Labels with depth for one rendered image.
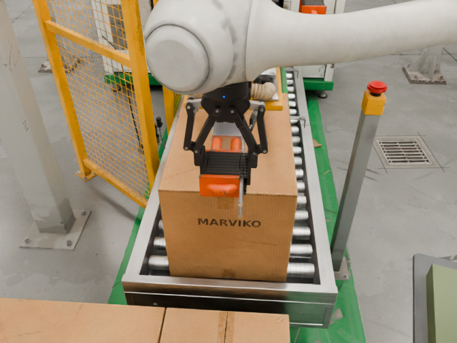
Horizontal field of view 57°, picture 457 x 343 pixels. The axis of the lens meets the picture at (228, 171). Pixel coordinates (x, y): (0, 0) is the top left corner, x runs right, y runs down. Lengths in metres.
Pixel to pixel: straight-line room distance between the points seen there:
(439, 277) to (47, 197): 1.81
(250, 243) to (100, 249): 1.22
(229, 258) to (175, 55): 1.03
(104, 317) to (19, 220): 1.38
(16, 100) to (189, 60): 1.63
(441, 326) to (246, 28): 0.93
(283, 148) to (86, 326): 0.84
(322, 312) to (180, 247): 0.52
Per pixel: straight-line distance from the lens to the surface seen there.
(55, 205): 2.35
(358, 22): 0.50
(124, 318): 1.44
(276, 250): 1.35
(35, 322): 1.52
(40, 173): 2.23
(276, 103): 1.23
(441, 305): 1.24
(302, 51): 0.48
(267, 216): 1.24
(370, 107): 1.62
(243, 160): 0.79
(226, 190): 0.75
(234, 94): 0.67
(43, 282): 2.34
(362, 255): 2.37
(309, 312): 1.50
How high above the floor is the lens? 1.74
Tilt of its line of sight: 39 degrees down
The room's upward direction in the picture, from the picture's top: straight up
